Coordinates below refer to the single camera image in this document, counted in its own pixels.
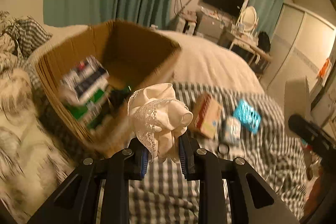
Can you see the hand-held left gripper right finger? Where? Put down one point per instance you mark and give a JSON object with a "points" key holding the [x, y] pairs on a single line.
{"points": [[183, 158]]}

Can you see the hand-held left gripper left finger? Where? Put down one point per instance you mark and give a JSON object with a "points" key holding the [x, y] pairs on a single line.
{"points": [[143, 161]]}

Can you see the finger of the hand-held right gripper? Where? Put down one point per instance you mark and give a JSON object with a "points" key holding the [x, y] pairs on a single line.
{"points": [[304, 129]]}

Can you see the white lace cloth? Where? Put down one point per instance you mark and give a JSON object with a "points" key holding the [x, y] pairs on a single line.
{"points": [[157, 113]]}

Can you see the green medicine box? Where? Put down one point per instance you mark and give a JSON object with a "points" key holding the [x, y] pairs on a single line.
{"points": [[89, 111]]}

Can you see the brown cardboard box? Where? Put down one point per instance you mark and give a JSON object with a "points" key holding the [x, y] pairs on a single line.
{"points": [[136, 48]]}

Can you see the small black round object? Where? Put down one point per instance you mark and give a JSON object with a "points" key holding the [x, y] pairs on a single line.
{"points": [[223, 149]]}

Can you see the brown paper box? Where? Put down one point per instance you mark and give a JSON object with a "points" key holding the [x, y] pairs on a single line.
{"points": [[207, 113]]}

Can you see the grey white checked blanket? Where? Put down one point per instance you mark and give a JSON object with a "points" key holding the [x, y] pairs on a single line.
{"points": [[262, 161]]}

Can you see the orange hanging bag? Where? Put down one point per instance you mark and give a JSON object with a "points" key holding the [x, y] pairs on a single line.
{"points": [[325, 67]]}

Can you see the white louvered wardrobe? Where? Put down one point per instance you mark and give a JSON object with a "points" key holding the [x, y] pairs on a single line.
{"points": [[296, 50]]}

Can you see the wooden chair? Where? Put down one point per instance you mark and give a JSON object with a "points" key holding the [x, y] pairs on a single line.
{"points": [[262, 61]]}

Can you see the black backpack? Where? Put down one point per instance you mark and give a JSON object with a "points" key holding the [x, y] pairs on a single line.
{"points": [[263, 41]]}

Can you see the white quilted mattress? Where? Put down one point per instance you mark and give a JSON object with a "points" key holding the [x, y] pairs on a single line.
{"points": [[210, 64]]}

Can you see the black white printed packet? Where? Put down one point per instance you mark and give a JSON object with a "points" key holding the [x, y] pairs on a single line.
{"points": [[86, 77]]}

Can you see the white dressing table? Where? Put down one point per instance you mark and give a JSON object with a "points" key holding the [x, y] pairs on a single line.
{"points": [[244, 43]]}

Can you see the oval white vanity mirror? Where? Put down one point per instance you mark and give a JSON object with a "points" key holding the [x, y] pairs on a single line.
{"points": [[248, 19]]}

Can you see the narrow green curtain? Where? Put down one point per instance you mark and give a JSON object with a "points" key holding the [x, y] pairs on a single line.
{"points": [[267, 3]]}

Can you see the leaf print bedding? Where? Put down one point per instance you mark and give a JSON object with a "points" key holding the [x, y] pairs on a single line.
{"points": [[21, 108]]}

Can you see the grey cabinet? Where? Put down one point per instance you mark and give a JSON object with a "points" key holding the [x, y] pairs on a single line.
{"points": [[210, 27]]}

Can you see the small white stool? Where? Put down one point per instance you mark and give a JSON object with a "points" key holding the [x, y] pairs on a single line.
{"points": [[186, 23]]}

